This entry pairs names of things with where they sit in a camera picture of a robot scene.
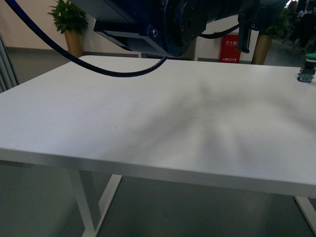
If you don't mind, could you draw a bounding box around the red fire extinguisher box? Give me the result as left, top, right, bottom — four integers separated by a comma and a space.
219, 34, 241, 63

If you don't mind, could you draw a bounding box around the left potted green plant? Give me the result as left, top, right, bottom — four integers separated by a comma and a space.
48, 0, 88, 57

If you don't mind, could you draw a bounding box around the potted green plant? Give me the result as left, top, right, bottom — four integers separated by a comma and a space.
48, 0, 88, 57
251, 8, 290, 65

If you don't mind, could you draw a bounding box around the grey left partition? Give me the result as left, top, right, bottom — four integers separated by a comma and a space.
0, 38, 20, 93

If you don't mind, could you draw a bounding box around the right potted green plant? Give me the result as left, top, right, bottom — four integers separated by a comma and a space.
251, 8, 290, 65

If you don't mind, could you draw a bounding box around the right white table leg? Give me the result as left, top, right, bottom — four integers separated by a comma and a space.
294, 196, 316, 236

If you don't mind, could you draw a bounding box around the white table leg frame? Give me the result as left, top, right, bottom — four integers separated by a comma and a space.
68, 169, 122, 237

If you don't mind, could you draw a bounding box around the black cable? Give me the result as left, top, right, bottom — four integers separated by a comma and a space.
4, 0, 169, 78

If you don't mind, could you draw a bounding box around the green push button switch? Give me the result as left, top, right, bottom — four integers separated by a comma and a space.
297, 53, 316, 83

